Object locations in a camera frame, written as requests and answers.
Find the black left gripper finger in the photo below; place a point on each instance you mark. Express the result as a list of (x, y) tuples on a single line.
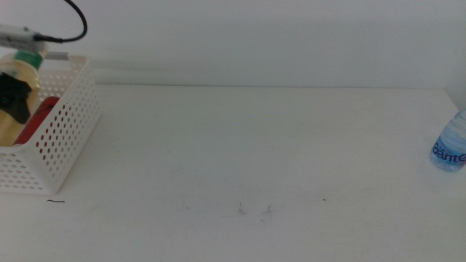
[(12, 98)]

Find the yellow tea bottle green label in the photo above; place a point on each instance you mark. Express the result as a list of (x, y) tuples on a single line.
[(18, 67)]

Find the red cola can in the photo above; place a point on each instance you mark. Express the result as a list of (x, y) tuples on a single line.
[(42, 113)]

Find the clear water bottle blue label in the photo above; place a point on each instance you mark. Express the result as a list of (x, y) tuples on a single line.
[(451, 145)]

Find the white perforated plastic basket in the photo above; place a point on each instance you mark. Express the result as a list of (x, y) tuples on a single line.
[(62, 138)]

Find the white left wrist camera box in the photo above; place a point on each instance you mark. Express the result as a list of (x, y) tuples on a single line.
[(18, 38)]

